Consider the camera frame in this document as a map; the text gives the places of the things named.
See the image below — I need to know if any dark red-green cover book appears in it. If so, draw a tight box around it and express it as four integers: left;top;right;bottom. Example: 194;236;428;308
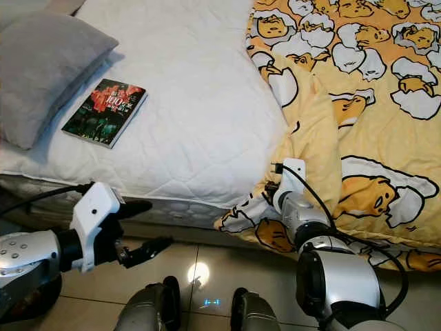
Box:
61;79;149;149

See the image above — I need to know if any yellow cartoon egg blanket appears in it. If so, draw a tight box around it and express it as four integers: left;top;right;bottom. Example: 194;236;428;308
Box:
214;0;441;271

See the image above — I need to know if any grey bed base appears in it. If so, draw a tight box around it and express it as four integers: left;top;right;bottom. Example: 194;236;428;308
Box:
0;171;249;232

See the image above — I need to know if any grey robot left leg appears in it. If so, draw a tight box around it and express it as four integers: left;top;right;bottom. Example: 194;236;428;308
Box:
114;276;180;331

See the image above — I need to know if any grey robot leg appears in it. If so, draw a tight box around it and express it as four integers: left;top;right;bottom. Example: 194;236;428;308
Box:
231;288;290;331
114;276;180;331

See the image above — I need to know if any white quilted mattress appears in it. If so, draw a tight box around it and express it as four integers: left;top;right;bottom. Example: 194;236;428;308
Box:
0;0;290;208

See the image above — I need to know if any grey robot right leg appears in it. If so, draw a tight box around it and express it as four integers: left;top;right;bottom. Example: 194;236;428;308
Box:
231;288;290;331

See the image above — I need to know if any grey pillow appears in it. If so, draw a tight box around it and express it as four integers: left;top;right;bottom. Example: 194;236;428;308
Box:
0;10;119;151

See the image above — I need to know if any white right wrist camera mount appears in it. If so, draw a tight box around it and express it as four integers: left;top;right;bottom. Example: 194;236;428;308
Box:
272;158;307;211

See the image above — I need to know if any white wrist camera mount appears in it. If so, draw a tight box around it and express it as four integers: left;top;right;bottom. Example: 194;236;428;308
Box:
70;181;126;273
272;158;307;211

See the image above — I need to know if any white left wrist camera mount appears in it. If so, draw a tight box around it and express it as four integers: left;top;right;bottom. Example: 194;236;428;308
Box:
70;181;126;273

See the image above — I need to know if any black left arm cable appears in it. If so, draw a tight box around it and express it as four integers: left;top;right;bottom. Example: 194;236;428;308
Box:
0;183;94;214

